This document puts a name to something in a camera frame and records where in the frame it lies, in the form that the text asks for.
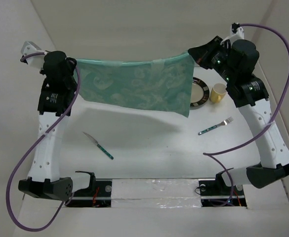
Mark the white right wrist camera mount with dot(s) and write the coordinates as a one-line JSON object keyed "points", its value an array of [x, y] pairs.
{"points": [[236, 33]]}

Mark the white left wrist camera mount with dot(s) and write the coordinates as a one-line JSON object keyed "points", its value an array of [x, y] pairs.
{"points": [[32, 55]]}

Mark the knife with green handle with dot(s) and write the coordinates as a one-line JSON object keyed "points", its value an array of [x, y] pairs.
{"points": [[95, 142]]}

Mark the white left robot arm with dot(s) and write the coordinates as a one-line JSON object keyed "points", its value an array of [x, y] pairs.
{"points": [[58, 94]]}

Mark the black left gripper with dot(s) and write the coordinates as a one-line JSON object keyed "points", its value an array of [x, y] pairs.
{"points": [[72, 65]]}

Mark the green patterned cloth placemat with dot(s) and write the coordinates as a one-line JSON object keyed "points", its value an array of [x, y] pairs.
{"points": [[158, 85]]}

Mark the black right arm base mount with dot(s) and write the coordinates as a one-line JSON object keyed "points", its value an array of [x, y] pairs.
{"points": [[215, 193]]}

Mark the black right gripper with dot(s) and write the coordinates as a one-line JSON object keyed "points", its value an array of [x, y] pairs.
{"points": [[202, 54]]}

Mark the fork with green handle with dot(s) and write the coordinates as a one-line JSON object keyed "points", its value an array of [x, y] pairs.
{"points": [[223, 123]]}

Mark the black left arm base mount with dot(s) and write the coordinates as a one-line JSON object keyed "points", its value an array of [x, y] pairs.
{"points": [[98, 197]]}

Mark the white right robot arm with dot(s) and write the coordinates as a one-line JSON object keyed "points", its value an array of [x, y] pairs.
{"points": [[252, 100]]}

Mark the yellow mug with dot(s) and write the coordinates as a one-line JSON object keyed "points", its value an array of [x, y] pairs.
{"points": [[218, 92]]}

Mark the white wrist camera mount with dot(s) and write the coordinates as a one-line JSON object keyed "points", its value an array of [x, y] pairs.
{"points": [[236, 33], [32, 55]]}

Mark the dark rimmed dinner plate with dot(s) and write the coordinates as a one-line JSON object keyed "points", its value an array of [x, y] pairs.
{"points": [[200, 93]]}

